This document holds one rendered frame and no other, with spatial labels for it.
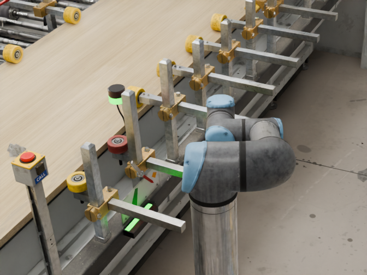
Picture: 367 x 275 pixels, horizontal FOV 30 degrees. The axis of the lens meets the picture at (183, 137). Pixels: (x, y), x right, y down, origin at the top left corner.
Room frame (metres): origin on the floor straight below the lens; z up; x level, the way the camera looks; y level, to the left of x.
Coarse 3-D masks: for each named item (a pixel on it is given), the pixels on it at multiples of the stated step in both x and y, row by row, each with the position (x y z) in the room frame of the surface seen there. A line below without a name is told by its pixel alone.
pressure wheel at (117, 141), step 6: (114, 138) 2.13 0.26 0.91; (120, 138) 2.13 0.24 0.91; (126, 138) 2.12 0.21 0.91; (108, 144) 2.09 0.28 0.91; (114, 144) 2.09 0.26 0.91; (120, 144) 2.09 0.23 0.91; (126, 144) 2.09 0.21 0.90; (114, 150) 2.07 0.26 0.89; (120, 150) 2.07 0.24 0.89; (126, 150) 2.09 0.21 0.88; (120, 162) 2.11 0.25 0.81
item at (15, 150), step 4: (12, 144) 2.13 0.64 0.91; (16, 144) 2.12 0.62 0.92; (8, 148) 2.10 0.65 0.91; (12, 148) 2.12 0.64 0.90; (16, 148) 2.10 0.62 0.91; (20, 148) 2.10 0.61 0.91; (24, 148) 2.09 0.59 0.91; (12, 152) 2.08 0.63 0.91; (16, 152) 2.08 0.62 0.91; (20, 152) 2.08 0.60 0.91; (12, 156) 2.06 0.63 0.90; (16, 156) 2.06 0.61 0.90
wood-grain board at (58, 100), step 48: (144, 0) 3.44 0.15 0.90; (192, 0) 3.39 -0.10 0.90; (240, 0) 3.34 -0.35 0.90; (48, 48) 2.94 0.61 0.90; (96, 48) 2.91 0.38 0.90; (144, 48) 2.87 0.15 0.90; (0, 96) 2.52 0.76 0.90; (48, 96) 2.49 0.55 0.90; (96, 96) 2.46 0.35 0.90; (0, 144) 2.15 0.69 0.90; (48, 144) 2.13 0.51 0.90; (96, 144) 2.11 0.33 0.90; (0, 192) 1.86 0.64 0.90; (48, 192) 1.84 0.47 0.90; (0, 240) 1.62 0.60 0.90
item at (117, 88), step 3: (117, 84) 2.07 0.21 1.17; (111, 87) 2.05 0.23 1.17; (114, 87) 2.05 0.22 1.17; (117, 87) 2.05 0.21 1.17; (120, 87) 2.05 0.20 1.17; (123, 87) 2.05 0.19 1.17; (111, 90) 2.03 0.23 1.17; (114, 90) 2.03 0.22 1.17; (117, 90) 2.03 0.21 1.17; (120, 90) 2.03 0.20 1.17; (117, 105) 2.05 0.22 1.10; (117, 108) 2.05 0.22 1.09; (120, 111) 2.05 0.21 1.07; (120, 114) 2.04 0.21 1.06; (123, 117) 2.04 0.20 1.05; (123, 120) 2.03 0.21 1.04
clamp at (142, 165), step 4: (144, 148) 2.10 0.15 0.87; (144, 152) 2.07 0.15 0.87; (148, 152) 2.07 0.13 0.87; (152, 152) 2.07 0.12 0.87; (144, 156) 2.05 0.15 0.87; (148, 156) 2.05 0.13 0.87; (152, 156) 2.07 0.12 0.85; (144, 160) 2.02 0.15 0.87; (128, 164) 2.01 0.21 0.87; (136, 164) 2.00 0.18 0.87; (140, 164) 2.00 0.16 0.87; (144, 164) 2.02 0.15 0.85; (128, 168) 1.99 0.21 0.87; (132, 168) 1.98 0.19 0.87; (140, 168) 2.00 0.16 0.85; (144, 168) 2.02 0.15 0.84; (128, 172) 1.99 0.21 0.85; (132, 172) 1.98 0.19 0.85; (136, 172) 1.98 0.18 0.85; (128, 176) 1.99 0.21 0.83; (132, 176) 1.98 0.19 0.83; (136, 176) 1.97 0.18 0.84
